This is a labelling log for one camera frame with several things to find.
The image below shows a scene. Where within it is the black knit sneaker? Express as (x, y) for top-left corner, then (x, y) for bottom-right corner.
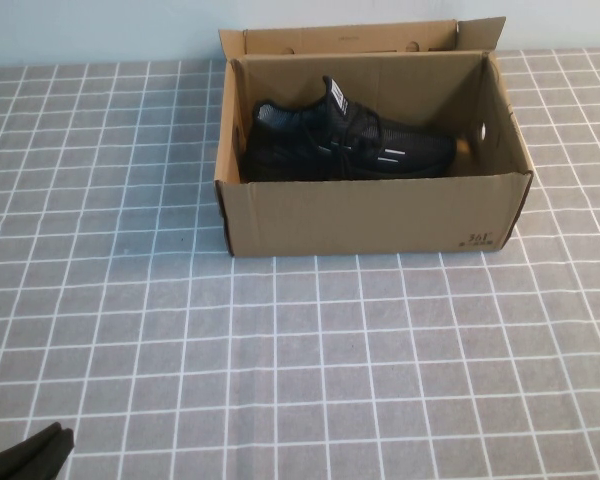
(239, 74), (459, 182)

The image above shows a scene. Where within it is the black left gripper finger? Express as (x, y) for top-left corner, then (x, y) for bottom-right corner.
(0, 421), (65, 480)
(32, 427), (77, 480)

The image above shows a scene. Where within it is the brown cardboard shoe box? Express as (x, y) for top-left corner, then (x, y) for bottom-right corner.
(214, 15), (534, 259)

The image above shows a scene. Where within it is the grey white-checked tablecloth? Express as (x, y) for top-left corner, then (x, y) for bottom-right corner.
(0, 47), (600, 480)

